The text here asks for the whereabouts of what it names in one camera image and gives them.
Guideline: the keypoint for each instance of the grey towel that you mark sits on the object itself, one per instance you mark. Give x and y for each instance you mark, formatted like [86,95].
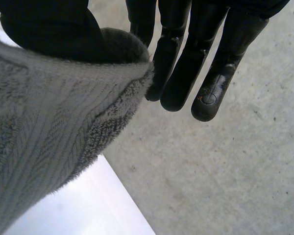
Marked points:
[46,110]

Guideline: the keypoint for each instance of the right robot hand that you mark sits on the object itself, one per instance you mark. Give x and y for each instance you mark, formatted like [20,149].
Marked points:
[186,61]

